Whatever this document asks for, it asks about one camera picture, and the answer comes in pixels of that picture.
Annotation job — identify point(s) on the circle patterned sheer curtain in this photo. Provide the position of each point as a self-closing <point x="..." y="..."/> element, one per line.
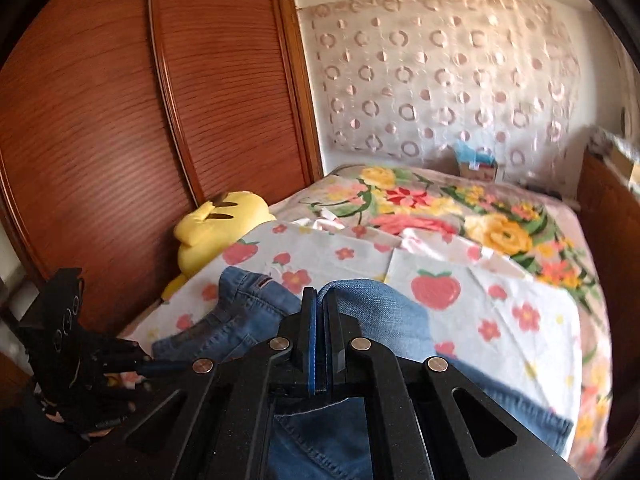
<point x="440" y="75"/>

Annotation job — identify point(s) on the white strawberry print cloth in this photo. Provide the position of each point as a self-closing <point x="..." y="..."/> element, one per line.
<point x="500" y="310"/>

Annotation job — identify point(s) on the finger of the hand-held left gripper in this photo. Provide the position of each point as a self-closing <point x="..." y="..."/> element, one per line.
<point x="167" y="368"/>

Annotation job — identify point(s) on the person's left hand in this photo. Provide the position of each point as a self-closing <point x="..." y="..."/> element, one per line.
<point x="102" y="431"/>

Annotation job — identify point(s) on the long wooden side cabinet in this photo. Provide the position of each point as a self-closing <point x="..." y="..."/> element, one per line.
<point x="607" y="220"/>

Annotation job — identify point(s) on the blue denim pants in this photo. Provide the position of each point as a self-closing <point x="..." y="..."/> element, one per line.
<point x="380" y="310"/>

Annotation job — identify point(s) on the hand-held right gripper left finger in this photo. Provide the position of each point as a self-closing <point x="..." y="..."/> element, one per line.
<point x="312" y="345"/>

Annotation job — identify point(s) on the open cardboard box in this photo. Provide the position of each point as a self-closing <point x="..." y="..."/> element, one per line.
<point x="622" y="152"/>

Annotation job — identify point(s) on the cardboard box with blue tissue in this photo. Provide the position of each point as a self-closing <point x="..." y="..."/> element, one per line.
<point x="477" y="162"/>

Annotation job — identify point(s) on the yellow plush toy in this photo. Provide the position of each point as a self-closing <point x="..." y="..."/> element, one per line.
<point x="220" y="225"/>

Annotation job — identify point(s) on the floral bedsheet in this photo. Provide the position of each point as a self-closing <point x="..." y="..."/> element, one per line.
<point x="500" y="230"/>

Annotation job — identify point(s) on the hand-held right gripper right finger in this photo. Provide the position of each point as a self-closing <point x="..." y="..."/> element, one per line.
<point x="330" y="350"/>

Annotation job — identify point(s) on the brown wooden wardrobe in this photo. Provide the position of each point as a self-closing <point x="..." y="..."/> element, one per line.
<point x="125" y="135"/>

